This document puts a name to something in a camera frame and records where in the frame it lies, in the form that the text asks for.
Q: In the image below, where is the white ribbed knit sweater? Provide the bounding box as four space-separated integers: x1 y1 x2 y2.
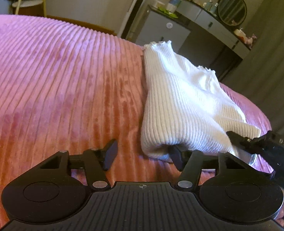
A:
141 41 261 164

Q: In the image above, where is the grey curtain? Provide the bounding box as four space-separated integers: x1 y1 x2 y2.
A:
223 0 284 136

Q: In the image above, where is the grey dressing table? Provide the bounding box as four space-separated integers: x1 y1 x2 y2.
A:
176 0 250 81

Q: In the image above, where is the pink plush toy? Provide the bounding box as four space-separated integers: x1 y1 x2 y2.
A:
246 34 257 49

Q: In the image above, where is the round black framed mirror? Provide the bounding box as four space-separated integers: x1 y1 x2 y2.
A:
217 0 247 26

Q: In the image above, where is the grey bedside cabinet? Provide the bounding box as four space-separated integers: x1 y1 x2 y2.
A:
132 5 190 53

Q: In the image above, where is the blue white tissue box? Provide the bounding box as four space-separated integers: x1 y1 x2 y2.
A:
166 0 181 13

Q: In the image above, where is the white mug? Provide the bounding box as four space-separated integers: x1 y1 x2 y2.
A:
152 0 165 9

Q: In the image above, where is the round two-tier side table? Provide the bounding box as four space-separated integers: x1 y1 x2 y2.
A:
12 0 47 17

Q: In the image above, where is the pink corduroy bedspread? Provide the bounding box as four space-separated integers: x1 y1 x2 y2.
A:
0 14 274 231

